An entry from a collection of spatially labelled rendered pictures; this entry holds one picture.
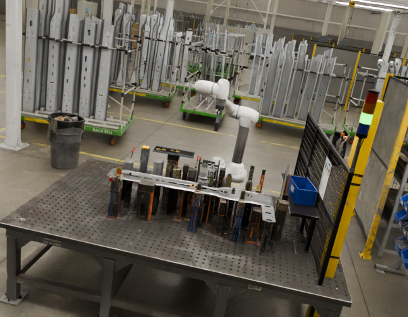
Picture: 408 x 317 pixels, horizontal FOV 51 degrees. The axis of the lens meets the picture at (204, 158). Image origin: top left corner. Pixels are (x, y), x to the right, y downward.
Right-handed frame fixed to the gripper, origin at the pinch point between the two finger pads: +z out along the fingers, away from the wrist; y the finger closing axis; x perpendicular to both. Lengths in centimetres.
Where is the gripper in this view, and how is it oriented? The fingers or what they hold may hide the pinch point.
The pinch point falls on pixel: (216, 127)
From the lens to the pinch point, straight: 361.9
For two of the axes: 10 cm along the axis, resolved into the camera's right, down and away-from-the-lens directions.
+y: -1.0, 3.1, -9.5
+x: 9.8, 1.7, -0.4
